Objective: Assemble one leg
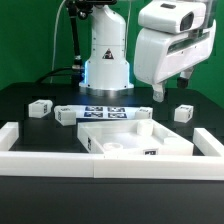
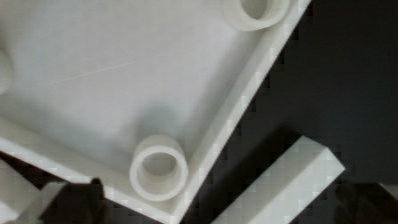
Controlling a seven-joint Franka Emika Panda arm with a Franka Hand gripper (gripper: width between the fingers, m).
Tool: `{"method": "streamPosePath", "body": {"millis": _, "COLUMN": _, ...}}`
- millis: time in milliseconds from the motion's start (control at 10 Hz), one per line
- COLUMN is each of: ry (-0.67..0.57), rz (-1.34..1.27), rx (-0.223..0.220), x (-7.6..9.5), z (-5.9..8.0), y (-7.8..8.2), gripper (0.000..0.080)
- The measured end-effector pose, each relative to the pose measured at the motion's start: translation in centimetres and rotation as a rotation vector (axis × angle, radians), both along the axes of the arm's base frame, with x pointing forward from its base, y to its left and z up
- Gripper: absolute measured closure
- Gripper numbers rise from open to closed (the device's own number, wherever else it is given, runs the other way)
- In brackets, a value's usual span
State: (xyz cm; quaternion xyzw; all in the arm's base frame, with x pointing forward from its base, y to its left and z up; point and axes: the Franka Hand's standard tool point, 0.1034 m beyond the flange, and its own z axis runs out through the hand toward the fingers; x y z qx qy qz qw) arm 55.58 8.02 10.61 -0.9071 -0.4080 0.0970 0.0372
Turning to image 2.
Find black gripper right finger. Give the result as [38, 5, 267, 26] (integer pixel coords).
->
[334, 182, 398, 224]

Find white table leg near tabletop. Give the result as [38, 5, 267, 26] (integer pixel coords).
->
[212, 136, 345, 224]

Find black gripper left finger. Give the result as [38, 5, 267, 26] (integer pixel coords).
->
[39, 178, 105, 224]

